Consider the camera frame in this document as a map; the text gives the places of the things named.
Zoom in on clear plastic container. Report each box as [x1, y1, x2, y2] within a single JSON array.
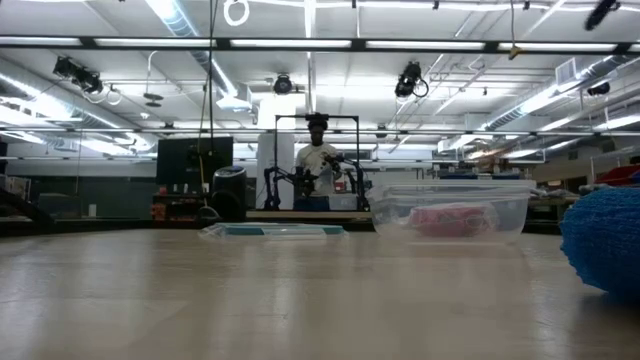
[[367, 178, 537, 246]]

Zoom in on blue bandage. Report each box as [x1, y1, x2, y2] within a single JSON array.
[[558, 186, 640, 304]]

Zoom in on pink soft object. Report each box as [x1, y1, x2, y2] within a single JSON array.
[[447, 203, 496, 239]]

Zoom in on clear lid teal seal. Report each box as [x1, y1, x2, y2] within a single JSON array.
[[199, 221, 347, 242]]

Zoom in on red storage bins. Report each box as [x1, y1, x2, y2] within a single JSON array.
[[594, 164, 640, 187]]

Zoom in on wooden side table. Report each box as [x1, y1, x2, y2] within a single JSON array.
[[529, 194, 584, 224]]

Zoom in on white storage bin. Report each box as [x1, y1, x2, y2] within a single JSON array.
[[327, 192, 359, 211]]

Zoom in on person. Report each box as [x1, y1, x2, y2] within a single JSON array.
[[294, 118, 341, 211]]

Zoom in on blue storage bin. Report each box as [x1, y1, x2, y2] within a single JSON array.
[[290, 193, 331, 212]]

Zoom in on wooden background table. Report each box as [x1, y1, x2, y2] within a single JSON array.
[[246, 209, 374, 224]]

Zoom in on black monitor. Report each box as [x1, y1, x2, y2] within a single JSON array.
[[156, 136, 235, 187]]

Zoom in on dark shelf with red items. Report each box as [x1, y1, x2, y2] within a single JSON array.
[[151, 191, 212, 223]]

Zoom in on white hanging ring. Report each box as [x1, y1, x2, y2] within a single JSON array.
[[222, 0, 251, 27]]

